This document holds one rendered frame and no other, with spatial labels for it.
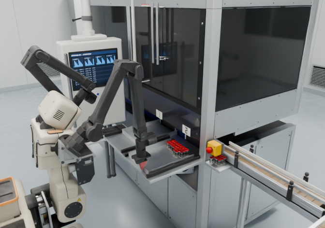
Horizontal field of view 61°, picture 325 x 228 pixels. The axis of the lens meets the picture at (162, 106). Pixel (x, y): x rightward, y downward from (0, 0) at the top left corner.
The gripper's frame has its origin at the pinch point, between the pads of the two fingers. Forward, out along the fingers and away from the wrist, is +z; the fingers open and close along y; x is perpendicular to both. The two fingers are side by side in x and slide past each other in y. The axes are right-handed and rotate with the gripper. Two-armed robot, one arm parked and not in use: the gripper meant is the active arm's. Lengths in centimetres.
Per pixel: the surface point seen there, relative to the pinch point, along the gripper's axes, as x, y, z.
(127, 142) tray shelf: 37.5, 8.9, 2.1
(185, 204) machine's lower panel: 5, 38, 50
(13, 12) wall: 544, 8, -76
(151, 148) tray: 19.4, 18.5, 1.2
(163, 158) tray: 5.2, 18.7, 2.2
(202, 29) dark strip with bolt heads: -5, 41, -78
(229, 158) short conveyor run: -23, 50, -1
